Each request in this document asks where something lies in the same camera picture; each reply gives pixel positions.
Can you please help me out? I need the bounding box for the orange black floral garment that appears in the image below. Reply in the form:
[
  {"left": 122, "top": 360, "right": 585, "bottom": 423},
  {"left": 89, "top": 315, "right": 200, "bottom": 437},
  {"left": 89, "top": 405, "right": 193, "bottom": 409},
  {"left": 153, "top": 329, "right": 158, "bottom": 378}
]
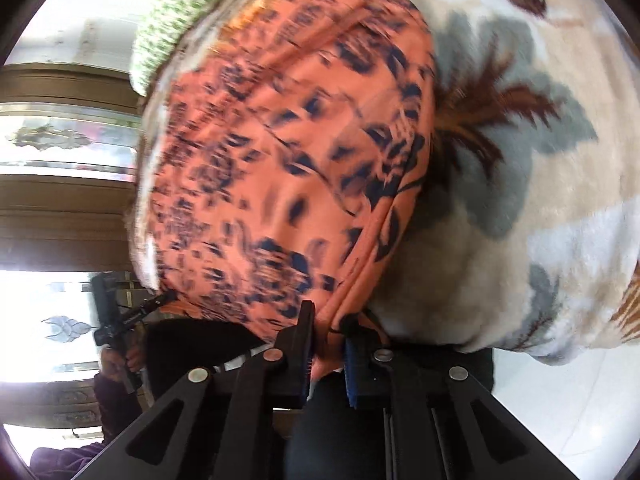
[{"left": 129, "top": 0, "right": 434, "bottom": 378}]

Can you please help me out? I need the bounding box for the person's left hand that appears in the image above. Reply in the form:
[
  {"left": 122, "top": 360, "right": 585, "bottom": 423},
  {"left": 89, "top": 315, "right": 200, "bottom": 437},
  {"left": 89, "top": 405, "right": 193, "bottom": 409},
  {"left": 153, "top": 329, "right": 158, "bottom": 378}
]
[{"left": 100, "top": 332, "right": 145, "bottom": 382}]

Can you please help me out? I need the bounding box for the stained glass wooden door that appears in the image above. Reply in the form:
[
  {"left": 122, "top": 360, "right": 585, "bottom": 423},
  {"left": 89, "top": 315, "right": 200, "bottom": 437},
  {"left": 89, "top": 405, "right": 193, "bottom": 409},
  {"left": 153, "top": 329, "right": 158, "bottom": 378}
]
[{"left": 1, "top": 64, "right": 139, "bottom": 430}]

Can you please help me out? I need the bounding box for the beige leaf pattern blanket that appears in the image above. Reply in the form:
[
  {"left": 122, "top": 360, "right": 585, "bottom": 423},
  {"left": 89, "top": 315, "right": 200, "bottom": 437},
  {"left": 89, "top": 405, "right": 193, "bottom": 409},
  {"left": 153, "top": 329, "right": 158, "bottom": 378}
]
[{"left": 124, "top": 0, "right": 640, "bottom": 366}]

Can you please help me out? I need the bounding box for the green checkered pillow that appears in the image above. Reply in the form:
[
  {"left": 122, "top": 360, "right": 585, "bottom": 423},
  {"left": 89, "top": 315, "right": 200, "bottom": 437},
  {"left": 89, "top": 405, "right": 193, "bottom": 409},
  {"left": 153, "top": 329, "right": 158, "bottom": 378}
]
[{"left": 129, "top": 0, "right": 219, "bottom": 96}]

